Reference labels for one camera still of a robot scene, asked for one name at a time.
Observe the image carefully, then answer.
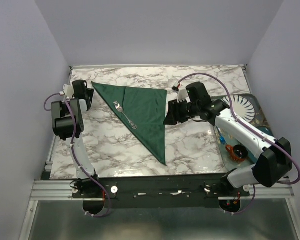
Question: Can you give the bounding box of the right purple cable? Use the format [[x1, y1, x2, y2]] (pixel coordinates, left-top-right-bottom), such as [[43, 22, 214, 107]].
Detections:
[[172, 72, 300, 216]]

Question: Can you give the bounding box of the green patterned serving tray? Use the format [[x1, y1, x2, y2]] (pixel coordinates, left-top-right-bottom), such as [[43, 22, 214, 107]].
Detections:
[[205, 93, 272, 173]]

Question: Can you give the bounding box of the blue plastic utensil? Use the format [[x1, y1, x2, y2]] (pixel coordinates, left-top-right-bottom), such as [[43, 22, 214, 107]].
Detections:
[[215, 126, 227, 146]]

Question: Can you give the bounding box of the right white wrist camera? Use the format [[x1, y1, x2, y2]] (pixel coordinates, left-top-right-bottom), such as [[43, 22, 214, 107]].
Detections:
[[172, 82, 189, 103]]

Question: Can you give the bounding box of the teal oval dish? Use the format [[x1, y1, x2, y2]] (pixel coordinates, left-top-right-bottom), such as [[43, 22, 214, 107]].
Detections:
[[248, 126, 275, 142]]

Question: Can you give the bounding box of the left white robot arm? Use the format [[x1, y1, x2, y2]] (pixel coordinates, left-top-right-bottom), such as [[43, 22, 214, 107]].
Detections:
[[50, 79, 102, 198]]

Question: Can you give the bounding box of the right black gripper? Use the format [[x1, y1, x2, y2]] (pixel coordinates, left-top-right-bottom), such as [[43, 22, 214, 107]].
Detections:
[[162, 97, 200, 125]]

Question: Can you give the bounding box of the orange black mug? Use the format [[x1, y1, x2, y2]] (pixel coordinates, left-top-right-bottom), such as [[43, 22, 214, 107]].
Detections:
[[225, 144, 248, 163]]

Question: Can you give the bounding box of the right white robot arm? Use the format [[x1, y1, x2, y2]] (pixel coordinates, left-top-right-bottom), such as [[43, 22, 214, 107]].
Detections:
[[163, 82, 293, 196]]

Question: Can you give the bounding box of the silver metal fork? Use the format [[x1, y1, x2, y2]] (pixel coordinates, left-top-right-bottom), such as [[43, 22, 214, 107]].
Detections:
[[113, 101, 138, 130]]

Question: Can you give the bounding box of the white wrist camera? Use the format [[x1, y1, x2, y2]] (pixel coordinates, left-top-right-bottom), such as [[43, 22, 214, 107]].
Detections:
[[59, 84, 75, 99], [172, 82, 189, 103]]

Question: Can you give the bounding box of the white blue striped plate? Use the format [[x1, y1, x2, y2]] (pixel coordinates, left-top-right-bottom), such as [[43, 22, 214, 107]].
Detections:
[[230, 95, 256, 123]]

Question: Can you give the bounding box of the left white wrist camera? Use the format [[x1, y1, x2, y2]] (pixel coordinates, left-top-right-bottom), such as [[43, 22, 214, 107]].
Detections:
[[59, 84, 75, 99]]

